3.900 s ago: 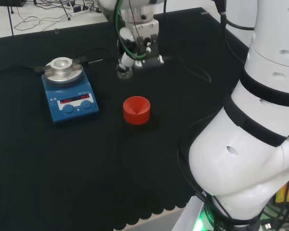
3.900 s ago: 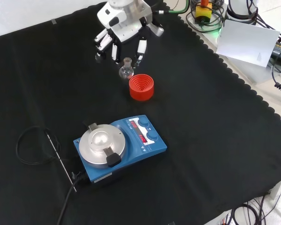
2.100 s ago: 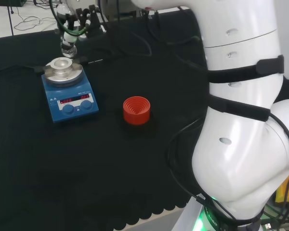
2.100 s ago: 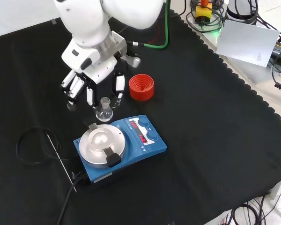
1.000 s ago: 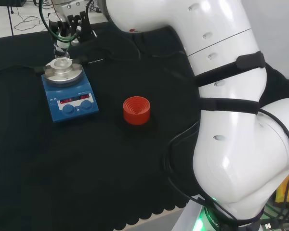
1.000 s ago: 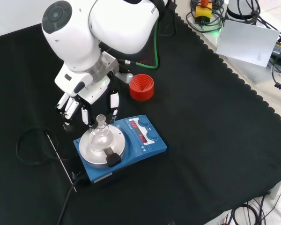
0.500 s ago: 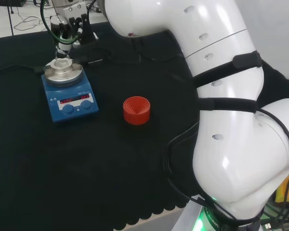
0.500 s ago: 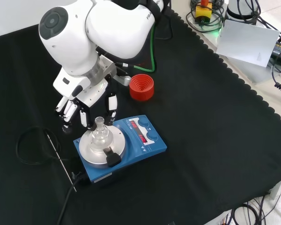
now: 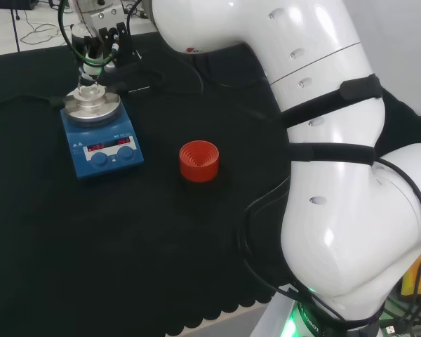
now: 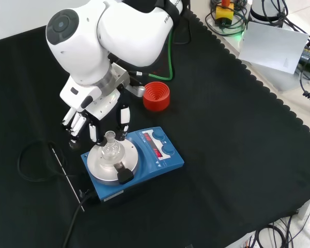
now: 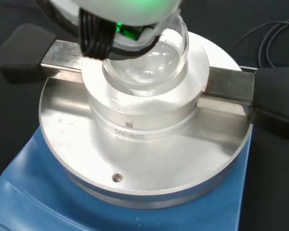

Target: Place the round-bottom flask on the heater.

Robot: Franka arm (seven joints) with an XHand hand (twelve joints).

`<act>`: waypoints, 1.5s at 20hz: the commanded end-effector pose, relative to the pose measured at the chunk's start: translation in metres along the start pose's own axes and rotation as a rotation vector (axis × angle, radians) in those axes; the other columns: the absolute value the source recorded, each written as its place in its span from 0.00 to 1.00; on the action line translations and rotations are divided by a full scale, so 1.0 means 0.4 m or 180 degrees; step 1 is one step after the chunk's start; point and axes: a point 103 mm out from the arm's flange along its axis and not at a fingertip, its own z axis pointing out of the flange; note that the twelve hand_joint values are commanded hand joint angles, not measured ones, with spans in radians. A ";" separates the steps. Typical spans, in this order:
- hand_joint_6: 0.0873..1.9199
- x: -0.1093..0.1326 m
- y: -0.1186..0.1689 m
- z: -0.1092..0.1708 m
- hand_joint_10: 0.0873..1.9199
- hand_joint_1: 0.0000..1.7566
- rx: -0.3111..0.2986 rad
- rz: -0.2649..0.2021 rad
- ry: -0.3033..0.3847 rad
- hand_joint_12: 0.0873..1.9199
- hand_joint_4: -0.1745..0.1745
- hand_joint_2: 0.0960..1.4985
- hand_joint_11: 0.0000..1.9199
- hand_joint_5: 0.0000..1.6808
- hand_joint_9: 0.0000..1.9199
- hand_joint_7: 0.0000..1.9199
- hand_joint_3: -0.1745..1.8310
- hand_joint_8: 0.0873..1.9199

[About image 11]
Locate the black bench cloth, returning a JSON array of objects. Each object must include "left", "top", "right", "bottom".
[{"left": 0, "top": 0, "right": 289, "bottom": 185}]

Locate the black heater cable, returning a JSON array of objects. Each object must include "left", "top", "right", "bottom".
[{"left": 230, "top": 18, "right": 289, "bottom": 71}]

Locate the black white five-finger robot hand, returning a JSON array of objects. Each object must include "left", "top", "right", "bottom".
[{"left": 48, "top": 0, "right": 182, "bottom": 60}]

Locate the blue-base heater with steel block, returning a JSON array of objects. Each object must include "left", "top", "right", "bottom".
[{"left": 0, "top": 23, "right": 289, "bottom": 231}]

